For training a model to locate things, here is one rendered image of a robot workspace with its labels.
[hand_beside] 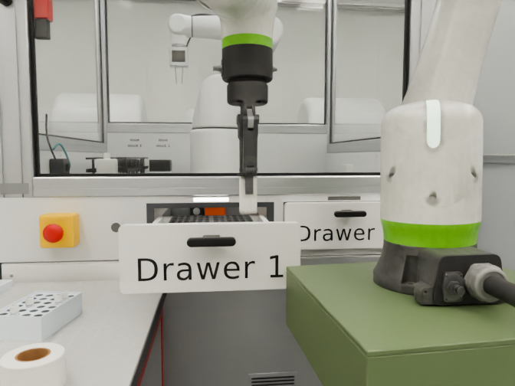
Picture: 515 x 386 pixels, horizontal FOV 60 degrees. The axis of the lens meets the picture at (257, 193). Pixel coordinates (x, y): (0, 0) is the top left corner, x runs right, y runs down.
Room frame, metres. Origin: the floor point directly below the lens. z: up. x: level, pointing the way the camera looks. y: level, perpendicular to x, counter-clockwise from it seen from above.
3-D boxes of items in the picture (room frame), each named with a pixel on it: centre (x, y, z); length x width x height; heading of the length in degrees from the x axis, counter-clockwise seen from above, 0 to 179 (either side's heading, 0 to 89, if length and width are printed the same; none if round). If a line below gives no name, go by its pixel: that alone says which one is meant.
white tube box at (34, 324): (0.71, 0.36, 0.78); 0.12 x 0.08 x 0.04; 174
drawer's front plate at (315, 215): (1.05, -0.21, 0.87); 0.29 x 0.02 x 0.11; 96
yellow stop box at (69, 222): (0.96, 0.43, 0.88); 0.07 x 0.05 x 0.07; 96
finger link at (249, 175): (0.79, 0.01, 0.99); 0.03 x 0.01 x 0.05; 6
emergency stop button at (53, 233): (0.93, 0.43, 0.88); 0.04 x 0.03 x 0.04; 96
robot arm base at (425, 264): (0.56, -0.24, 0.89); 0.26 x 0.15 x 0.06; 5
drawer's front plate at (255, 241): (0.71, 0.07, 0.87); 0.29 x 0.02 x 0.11; 96
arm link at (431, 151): (0.62, -0.24, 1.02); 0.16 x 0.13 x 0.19; 163
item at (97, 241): (1.50, 0.12, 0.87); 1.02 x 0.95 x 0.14; 96
